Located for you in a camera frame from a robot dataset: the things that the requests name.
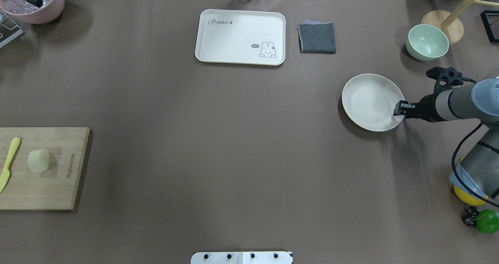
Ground wooden cutting board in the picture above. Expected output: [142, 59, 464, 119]
[0, 127, 90, 210]

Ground yellow lemon near pepper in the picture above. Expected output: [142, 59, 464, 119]
[453, 185, 485, 207]

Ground grey folded cloth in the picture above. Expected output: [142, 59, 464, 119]
[297, 20, 337, 54]

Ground pastel cups rack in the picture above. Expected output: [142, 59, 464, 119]
[0, 11, 24, 48]

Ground pink bowl with ice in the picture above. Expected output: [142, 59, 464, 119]
[1, 0, 65, 24]

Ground green toy pepper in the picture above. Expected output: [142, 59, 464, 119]
[462, 206, 499, 234]

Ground mint green bowl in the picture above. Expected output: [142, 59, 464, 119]
[405, 24, 450, 61]

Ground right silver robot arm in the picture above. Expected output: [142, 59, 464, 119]
[393, 78, 498, 206]

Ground round cream plate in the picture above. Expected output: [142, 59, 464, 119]
[342, 73, 405, 132]

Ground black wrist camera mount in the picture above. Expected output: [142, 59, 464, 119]
[425, 67, 477, 97]

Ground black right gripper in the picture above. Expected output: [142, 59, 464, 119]
[393, 95, 439, 122]

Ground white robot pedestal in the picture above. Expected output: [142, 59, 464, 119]
[190, 250, 294, 264]

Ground wooden cup stand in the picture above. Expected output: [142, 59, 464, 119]
[421, 0, 498, 46]

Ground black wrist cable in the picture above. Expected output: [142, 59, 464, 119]
[451, 122, 499, 209]

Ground yellow plastic knife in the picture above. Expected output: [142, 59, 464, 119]
[0, 137, 21, 193]

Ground cream rectangular tray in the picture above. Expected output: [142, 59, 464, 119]
[195, 9, 286, 66]

